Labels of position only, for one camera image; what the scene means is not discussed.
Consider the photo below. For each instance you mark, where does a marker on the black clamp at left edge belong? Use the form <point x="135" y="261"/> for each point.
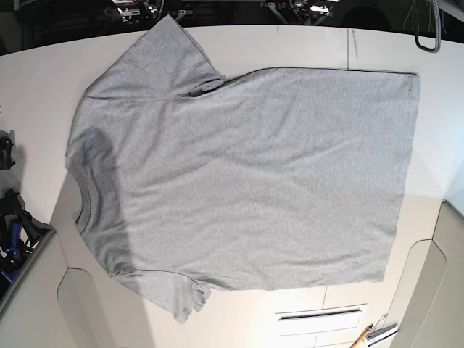
<point x="7" y="144"/>

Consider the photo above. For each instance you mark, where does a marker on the blue and black tool pile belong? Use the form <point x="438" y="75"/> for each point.
<point x="21" y="233"/>

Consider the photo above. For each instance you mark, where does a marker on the grey T-shirt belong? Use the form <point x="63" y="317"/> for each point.
<point x="283" y="178"/>

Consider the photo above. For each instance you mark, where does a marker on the white slotted vent panel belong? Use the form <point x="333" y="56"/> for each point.
<point x="319" y="321"/>

